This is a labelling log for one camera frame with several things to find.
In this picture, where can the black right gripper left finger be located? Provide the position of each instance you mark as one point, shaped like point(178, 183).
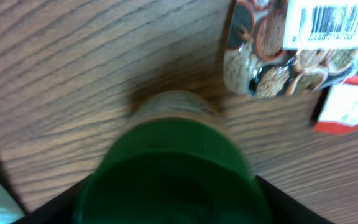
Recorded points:
point(60, 210)

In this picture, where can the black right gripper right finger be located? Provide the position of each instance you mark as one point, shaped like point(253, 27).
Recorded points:
point(286, 209)

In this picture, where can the beige brown snack bag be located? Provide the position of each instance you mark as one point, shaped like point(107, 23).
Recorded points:
point(281, 48)

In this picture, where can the red snack stick packet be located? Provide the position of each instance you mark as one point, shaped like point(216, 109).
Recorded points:
point(339, 112)

